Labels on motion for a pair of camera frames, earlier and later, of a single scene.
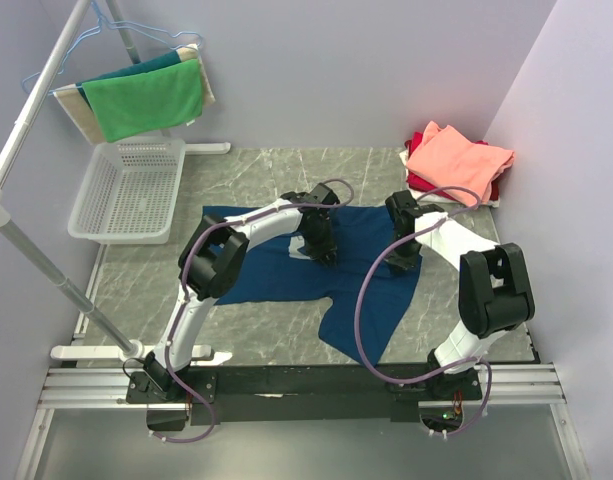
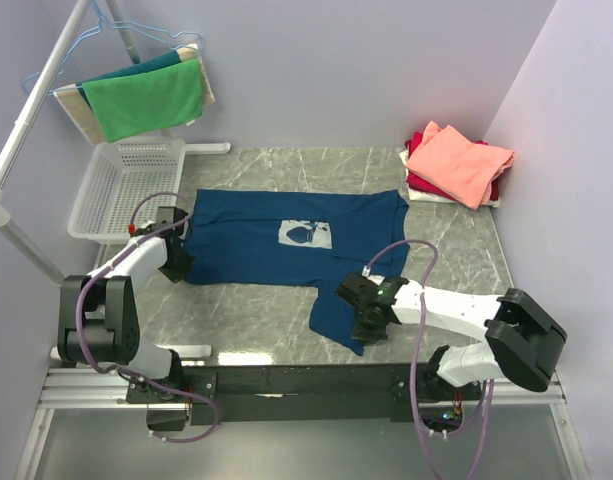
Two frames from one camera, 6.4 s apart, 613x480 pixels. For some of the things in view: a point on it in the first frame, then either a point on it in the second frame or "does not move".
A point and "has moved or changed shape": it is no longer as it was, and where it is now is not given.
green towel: x=146 y=101 does not move
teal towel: x=169 y=58 does not move
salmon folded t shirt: x=450 y=158 does not move
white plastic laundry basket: x=129 y=192 does not move
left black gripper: x=327 y=248 → x=176 y=273
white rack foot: x=207 y=148 does not move
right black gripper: x=398 y=263 → x=367 y=337
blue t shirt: x=368 y=291 has moved or changed shape
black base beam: x=301 y=394 does not move
